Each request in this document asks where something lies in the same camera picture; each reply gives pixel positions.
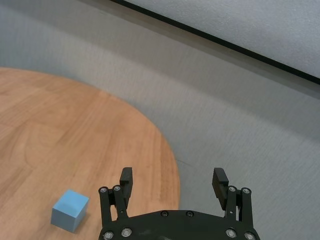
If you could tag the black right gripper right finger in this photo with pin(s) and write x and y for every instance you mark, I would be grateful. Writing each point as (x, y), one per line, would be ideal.
(221, 192)

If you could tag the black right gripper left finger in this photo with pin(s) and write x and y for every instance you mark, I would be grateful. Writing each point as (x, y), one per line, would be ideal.
(125, 192)

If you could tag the blue cube block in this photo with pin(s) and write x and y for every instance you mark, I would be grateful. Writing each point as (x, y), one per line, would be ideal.
(68, 210)

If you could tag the black wall trim strip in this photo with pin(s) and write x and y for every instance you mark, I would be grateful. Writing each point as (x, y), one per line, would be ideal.
(250, 52)

